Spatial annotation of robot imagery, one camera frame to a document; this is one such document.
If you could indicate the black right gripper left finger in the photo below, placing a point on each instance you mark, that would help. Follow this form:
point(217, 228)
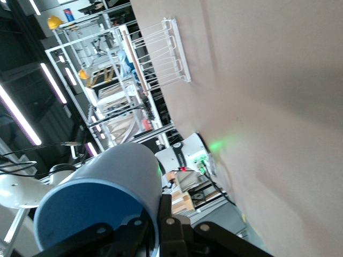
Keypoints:
point(107, 241)

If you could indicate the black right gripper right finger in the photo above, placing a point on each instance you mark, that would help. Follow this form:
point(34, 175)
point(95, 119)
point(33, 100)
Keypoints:
point(187, 241)

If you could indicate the blue plastic cup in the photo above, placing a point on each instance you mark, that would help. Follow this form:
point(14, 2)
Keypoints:
point(120, 171)

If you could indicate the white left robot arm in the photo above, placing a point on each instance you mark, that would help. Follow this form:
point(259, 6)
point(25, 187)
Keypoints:
point(187, 155)

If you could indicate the cardboard box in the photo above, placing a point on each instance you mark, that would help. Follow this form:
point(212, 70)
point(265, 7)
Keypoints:
point(182, 202)

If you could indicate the brown table cover sheet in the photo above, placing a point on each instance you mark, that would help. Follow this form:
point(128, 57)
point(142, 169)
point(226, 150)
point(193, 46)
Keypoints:
point(268, 120)

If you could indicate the white ceiling light strip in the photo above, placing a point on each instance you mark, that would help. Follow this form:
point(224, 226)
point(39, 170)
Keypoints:
point(53, 83)
point(20, 115)

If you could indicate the yellow hard hat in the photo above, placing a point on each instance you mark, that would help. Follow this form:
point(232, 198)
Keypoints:
point(83, 74)
point(54, 22)

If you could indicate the white metal shelf rack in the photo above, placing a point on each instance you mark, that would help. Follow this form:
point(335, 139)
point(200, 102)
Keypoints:
point(80, 53)

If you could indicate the red and blue sign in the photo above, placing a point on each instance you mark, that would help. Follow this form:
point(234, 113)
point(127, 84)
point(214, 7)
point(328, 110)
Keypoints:
point(69, 14)

